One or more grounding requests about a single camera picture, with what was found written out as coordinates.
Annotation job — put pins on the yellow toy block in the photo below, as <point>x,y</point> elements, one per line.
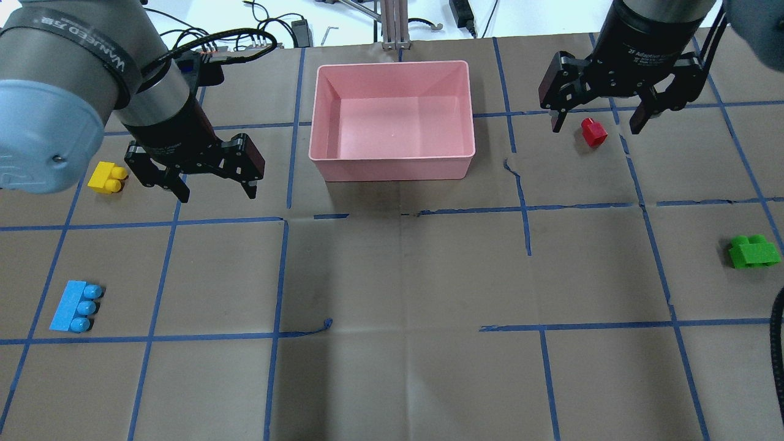
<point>107,178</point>

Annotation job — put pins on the brown paper table cover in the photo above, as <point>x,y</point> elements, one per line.
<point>556,292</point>

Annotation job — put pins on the blue toy block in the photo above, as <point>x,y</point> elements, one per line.
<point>77,306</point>

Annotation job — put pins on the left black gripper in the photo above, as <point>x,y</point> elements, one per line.
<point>176,133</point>

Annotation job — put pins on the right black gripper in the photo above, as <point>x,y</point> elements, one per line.
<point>640,38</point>

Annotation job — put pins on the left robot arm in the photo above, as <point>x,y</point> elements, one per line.
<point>68,65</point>

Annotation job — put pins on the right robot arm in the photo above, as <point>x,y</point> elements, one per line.
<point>759,23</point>

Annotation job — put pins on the pink plastic box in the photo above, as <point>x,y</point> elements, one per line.
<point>392,121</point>

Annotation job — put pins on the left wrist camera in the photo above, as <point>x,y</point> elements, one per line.
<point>199,71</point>

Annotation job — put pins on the red toy block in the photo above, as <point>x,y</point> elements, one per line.
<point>593,132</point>

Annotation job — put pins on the aluminium frame post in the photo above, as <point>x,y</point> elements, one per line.
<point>394,16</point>

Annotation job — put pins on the green toy block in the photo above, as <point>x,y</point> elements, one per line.
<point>753,252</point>

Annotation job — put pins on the black power adapter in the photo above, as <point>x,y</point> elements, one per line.
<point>301,33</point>

